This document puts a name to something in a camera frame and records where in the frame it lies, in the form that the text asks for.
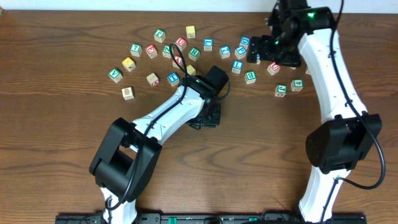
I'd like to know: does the yellow block left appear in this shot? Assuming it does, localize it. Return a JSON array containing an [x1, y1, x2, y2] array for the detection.
[[122, 57, 136, 72]]

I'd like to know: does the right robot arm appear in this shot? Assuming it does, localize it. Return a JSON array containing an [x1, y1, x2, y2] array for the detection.
[[247, 0, 382, 223]]

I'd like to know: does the blue P block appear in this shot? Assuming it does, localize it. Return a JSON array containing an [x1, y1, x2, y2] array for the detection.
[[234, 46, 247, 60]]

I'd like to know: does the green Z block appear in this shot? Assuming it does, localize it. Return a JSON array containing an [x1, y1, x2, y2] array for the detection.
[[162, 45, 174, 58]]

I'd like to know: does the green 7 block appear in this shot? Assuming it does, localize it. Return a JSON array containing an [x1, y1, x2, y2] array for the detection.
[[130, 44, 142, 57]]

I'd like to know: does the green J block lower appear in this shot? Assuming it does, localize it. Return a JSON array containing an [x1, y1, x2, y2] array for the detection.
[[275, 84, 287, 97]]

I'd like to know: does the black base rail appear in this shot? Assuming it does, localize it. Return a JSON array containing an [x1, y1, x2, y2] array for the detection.
[[55, 212, 368, 224]]

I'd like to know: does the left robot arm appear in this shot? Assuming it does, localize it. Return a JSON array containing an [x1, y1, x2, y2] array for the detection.
[[89, 66, 229, 223]]

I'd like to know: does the red-sided wooden block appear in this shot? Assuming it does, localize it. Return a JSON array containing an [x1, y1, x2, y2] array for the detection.
[[146, 73, 160, 87]]

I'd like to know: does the yellow S block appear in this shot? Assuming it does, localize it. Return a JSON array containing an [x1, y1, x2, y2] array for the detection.
[[187, 65, 197, 75]]

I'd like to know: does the green V block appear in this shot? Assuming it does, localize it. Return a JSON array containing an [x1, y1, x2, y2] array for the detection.
[[108, 68, 123, 83]]

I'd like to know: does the plain wooden picture block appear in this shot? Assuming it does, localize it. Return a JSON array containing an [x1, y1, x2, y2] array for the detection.
[[122, 87, 134, 100]]

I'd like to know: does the green j block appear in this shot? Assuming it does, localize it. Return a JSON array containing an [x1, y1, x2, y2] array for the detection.
[[154, 29, 166, 43], [275, 84, 287, 97]]

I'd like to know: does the green B block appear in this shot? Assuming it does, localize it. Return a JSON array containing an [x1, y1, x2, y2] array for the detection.
[[244, 71, 257, 84]]

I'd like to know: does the blue 2 block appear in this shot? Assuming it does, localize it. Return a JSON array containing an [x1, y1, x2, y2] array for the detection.
[[220, 45, 231, 59]]

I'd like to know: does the blue 5 block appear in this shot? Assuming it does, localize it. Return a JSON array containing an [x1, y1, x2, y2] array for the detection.
[[256, 54, 261, 64]]

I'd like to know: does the blue L block lower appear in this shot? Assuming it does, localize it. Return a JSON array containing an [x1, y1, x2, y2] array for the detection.
[[231, 60, 243, 74]]

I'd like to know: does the green R block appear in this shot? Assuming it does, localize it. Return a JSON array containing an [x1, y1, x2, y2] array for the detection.
[[188, 47, 200, 62]]

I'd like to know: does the blue l block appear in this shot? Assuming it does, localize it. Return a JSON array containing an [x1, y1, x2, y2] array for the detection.
[[203, 39, 213, 52], [231, 60, 243, 74]]

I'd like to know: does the red A block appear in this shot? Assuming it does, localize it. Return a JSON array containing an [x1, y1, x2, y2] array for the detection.
[[172, 55, 183, 68]]

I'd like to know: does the red U block left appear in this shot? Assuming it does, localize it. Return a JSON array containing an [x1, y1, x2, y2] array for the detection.
[[174, 37, 187, 51]]

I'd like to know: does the green 4 block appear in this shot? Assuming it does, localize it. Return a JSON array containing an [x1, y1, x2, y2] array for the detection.
[[290, 79, 303, 91]]

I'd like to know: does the red u block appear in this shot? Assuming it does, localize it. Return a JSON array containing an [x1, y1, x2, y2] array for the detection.
[[174, 37, 187, 51], [267, 62, 281, 75]]

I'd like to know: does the plain yellow block top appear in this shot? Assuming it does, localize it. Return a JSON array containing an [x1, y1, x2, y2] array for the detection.
[[186, 26, 196, 39]]

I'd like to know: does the blue L block top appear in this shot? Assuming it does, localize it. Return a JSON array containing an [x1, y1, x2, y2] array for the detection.
[[203, 39, 213, 52]]

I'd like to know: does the blue D block upper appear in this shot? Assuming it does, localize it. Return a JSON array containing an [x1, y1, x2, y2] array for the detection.
[[239, 36, 251, 49]]

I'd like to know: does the red U block right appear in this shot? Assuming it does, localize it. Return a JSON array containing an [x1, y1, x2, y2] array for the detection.
[[267, 62, 281, 75]]

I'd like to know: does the blue T block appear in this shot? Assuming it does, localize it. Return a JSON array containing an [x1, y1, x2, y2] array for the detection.
[[167, 72, 180, 86]]

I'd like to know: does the green J block top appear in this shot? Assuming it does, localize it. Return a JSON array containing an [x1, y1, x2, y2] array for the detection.
[[154, 29, 166, 43]]

